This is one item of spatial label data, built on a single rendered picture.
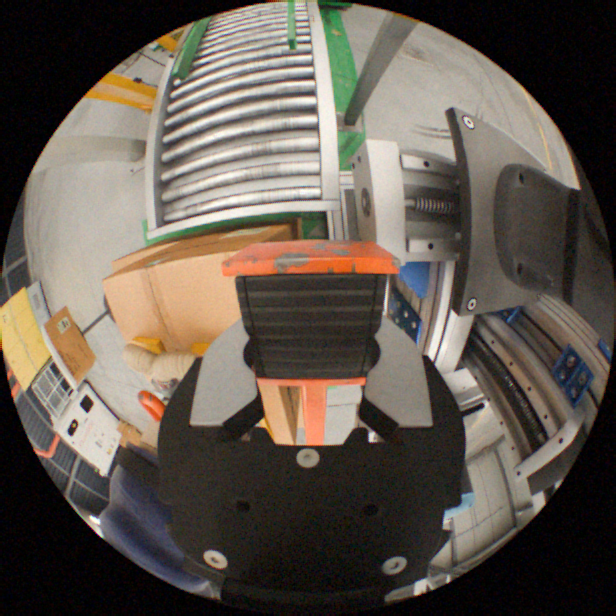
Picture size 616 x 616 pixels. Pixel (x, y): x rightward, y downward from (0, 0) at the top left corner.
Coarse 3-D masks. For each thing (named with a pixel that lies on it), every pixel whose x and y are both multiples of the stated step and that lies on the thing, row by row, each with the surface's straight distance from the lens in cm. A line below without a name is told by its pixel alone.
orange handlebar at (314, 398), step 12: (144, 396) 34; (156, 396) 35; (312, 396) 17; (324, 396) 17; (144, 408) 38; (156, 408) 34; (312, 408) 18; (324, 408) 18; (156, 420) 40; (312, 420) 20; (324, 420) 21; (312, 432) 23; (324, 432) 24; (312, 444) 26
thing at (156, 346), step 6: (132, 342) 50; (138, 342) 48; (144, 342) 46; (150, 342) 44; (156, 342) 43; (150, 348) 45; (156, 348) 43; (162, 348) 44; (156, 354) 45; (156, 384) 49
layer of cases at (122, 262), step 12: (228, 228) 90; (240, 228) 75; (168, 240) 119; (180, 240) 83; (132, 252) 130; (144, 252) 98; (120, 264) 116; (300, 396) 108; (300, 408) 118; (300, 420) 131
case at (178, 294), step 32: (288, 224) 63; (160, 256) 46; (192, 256) 30; (224, 256) 27; (128, 288) 44; (160, 288) 36; (192, 288) 32; (224, 288) 29; (128, 320) 49; (160, 320) 40; (192, 320) 35; (224, 320) 31; (288, 416) 52
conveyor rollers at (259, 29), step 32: (224, 32) 134; (256, 32) 123; (192, 64) 118; (224, 64) 105; (256, 64) 95; (288, 64) 94; (192, 96) 97; (224, 96) 87; (256, 96) 84; (192, 128) 87; (256, 128) 73; (288, 128) 73; (192, 160) 80; (224, 160) 74; (192, 192) 78; (256, 192) 67; (288, 192) 64; (320, 192) 66
